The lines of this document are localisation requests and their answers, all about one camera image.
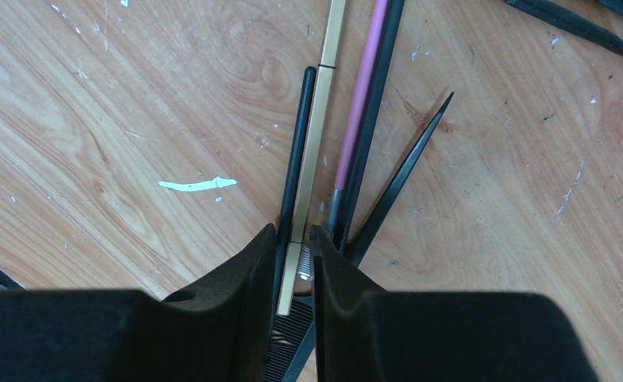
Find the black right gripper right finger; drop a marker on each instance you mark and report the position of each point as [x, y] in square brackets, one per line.
[367, 333]

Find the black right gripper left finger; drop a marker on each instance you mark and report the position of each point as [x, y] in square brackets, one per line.
[214, 329]

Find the slim black liner brush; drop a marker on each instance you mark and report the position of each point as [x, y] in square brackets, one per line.
[292, 175]

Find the gold handled makeup brush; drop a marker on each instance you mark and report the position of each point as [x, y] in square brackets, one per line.
[322, 86]

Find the pink handled brow brush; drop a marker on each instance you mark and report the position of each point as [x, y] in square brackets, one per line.
[357, 105]

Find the black spoolie brush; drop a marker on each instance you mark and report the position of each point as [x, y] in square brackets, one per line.
[368, 119]

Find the black leather brush roll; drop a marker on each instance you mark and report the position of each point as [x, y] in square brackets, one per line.
[570, 22]

